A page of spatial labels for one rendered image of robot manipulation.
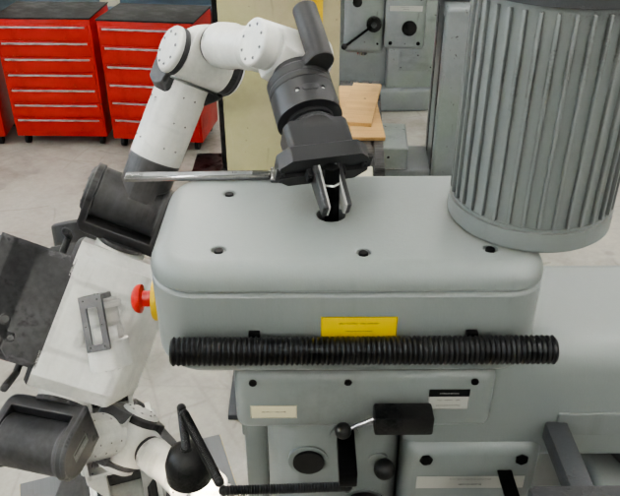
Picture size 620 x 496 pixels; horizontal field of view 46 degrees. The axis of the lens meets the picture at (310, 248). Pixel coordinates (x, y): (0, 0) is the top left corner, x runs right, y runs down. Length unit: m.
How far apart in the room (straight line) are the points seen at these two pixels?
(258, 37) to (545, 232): 0.45
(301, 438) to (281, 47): 0.53
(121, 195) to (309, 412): 0.53
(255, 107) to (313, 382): 1.88
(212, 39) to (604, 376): 0.74
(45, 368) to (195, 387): 2.26
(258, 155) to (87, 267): 1.58
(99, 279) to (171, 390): 2.27
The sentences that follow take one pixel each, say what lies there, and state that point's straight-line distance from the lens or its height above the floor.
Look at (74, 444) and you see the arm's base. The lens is 1.31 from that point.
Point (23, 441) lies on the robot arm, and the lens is 1.33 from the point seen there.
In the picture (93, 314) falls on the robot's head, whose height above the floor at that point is 1.66.
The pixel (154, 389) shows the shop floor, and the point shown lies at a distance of 3.55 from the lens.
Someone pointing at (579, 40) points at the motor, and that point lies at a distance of 0.80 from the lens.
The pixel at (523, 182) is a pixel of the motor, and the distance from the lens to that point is 0.85.
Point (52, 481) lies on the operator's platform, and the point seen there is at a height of 0.40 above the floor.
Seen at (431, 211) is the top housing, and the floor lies 1.89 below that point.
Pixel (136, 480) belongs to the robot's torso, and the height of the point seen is 0.77.
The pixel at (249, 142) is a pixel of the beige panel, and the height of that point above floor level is 1.25.
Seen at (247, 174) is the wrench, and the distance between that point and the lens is 1.02.
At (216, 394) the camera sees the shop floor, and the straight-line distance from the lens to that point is 3.47.
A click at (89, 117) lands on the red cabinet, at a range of 6.04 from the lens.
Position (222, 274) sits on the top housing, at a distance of 0.83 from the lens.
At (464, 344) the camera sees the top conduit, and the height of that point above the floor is 1.80.
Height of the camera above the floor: 2.34
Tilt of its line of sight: 31 degrees down
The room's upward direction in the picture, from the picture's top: straight up
